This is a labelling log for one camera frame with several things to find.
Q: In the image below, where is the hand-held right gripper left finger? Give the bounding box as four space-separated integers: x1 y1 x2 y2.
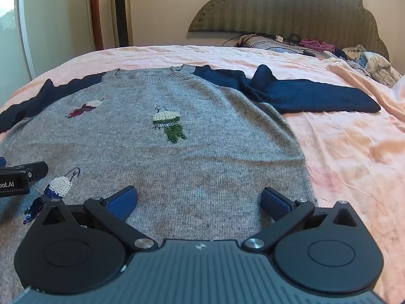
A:
38 186 159 252

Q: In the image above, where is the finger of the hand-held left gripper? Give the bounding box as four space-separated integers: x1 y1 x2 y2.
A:
0 161 49 182

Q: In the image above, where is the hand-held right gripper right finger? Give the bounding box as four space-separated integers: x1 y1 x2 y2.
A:
241 187 365 254

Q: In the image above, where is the grey sweater with navy sleeves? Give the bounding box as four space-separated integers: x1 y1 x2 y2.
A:
0 64 381 304

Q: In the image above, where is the pile of light clothes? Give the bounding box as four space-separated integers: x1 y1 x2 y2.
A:
323 44 403 87

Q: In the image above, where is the pink bed sheet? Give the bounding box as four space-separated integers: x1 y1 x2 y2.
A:
0 45 405 304

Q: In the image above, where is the white wardrobe door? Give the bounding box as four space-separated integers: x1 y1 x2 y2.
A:
0 0 95 80

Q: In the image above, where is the patterned pillow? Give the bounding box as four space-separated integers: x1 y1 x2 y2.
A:
237 34 317 58

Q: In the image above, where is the magenta garment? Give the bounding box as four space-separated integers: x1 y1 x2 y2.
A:
299 38 336 53

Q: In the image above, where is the gold standing air conditioner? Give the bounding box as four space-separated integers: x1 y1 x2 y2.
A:
109 0 134 48

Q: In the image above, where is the olive padded headboard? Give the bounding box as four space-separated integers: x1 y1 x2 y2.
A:
188 0 390 61

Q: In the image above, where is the brown wooden door frame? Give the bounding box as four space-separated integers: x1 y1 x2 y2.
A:
88 0 105 51

